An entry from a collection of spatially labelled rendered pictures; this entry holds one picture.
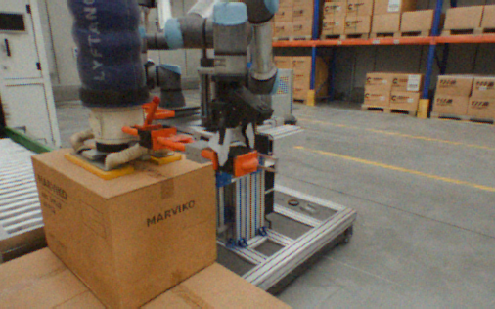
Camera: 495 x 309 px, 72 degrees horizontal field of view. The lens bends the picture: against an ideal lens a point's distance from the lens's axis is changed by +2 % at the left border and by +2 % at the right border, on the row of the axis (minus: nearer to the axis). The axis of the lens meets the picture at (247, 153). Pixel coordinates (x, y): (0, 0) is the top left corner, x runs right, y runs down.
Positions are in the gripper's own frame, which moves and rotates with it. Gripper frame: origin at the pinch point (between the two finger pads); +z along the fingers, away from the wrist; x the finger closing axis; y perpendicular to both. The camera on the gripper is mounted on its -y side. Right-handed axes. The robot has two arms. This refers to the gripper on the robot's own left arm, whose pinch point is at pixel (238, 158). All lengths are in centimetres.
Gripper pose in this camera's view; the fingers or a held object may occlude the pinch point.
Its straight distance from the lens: 83.1
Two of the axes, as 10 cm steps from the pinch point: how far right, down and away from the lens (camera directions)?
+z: 0.0, 9.6, 2.9
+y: -7.3, -1.9, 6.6
